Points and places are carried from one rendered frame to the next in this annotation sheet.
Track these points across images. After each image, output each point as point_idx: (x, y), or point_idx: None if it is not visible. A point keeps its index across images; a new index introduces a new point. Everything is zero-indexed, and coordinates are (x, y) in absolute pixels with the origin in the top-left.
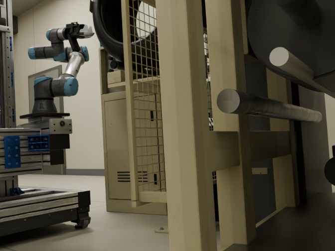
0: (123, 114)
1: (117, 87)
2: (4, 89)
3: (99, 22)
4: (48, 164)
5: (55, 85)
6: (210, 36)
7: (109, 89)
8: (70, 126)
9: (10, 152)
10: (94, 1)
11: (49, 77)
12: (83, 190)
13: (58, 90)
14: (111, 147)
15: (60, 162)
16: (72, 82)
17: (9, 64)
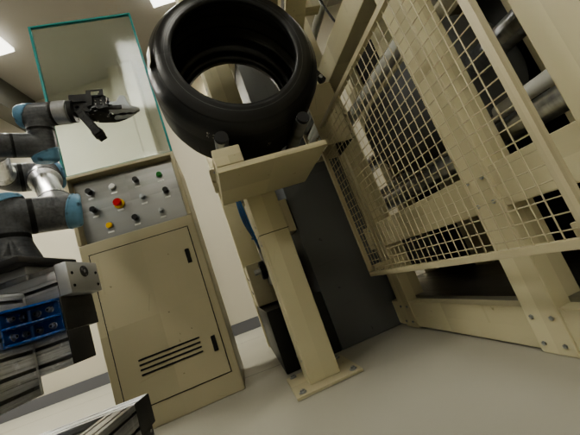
0: (135, 266)
1: (234, 172)
2: None
3: (179, 77)
4: (66, 365)
5: (42, 207)
6: (435, 59)
7: (93, 238)
8: (96, 276)
9: None
10: (159, 48)
11: (21, 194)
12: (137, 399)
13: (52, 216)
14: (118, 324)
15: (89, 352)
16: (80, 200)
17: None
